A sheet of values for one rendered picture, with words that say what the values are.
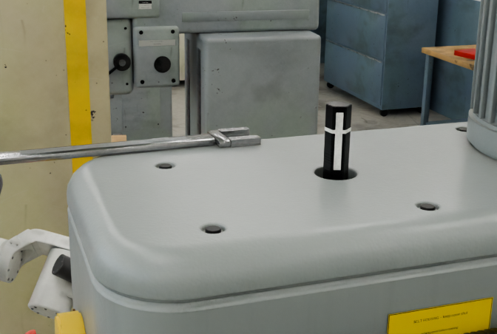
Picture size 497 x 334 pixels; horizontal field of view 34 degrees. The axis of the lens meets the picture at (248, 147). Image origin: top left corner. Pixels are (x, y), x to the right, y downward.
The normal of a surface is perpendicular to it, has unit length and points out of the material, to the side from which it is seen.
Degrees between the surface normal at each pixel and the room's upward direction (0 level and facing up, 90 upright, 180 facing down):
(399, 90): 90
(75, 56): 90
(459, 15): 90
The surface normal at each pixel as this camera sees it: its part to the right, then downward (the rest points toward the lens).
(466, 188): 0.01, -0.95
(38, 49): 0.33, 0.29
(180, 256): 0.12, -0.72
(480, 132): -0.98, 0.04
